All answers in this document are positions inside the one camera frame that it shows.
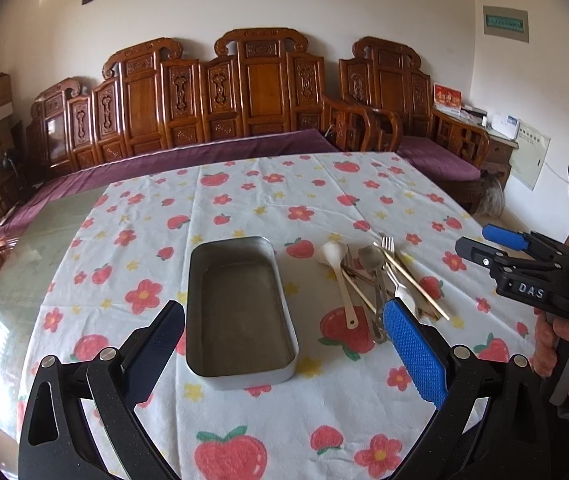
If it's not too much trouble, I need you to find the light wooden chopstick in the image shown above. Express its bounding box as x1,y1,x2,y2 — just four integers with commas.
373,241,452,322
341,268,377,314

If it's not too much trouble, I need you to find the cream plastic spoon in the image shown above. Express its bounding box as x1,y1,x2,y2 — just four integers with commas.
316,240,359,330

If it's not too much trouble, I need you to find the grey feather duster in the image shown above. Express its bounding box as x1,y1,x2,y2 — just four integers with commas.
475,174,506,218

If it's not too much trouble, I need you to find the wooden side table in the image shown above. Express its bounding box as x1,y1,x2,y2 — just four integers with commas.
480,132,519,188

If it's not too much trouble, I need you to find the rectangular metal tin tray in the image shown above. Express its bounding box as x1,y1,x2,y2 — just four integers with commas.
186,236,300,390

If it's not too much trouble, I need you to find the carved wooden armchair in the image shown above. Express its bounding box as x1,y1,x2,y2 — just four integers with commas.
339,36,490,214

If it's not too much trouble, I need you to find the white router box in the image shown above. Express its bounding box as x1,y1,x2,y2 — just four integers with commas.
491,112,520,141

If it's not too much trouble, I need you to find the stainless steel spoon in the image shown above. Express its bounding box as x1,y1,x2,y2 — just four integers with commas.
358,245,388,344

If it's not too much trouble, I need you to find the purple armchair cushion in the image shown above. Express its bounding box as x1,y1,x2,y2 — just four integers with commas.
397,136,481,182

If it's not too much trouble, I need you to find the stainless steel fork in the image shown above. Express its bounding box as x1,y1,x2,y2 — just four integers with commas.
341,247,376,307

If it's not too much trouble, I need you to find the strawberry flower print tablecloth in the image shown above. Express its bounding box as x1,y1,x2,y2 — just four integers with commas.
19,153,534,479

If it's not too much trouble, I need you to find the red greeting card box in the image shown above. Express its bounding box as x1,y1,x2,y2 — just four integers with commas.
433,82,463,113

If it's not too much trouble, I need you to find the purple sofa cushion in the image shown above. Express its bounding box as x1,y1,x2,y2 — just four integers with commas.
0,129,338,242

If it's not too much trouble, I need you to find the carved wooden long sofa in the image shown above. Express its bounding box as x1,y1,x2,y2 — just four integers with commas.
22,27,381,182

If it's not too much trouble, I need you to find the grey wall electrical panel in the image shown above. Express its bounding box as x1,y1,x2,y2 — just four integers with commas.
482,6,530,44

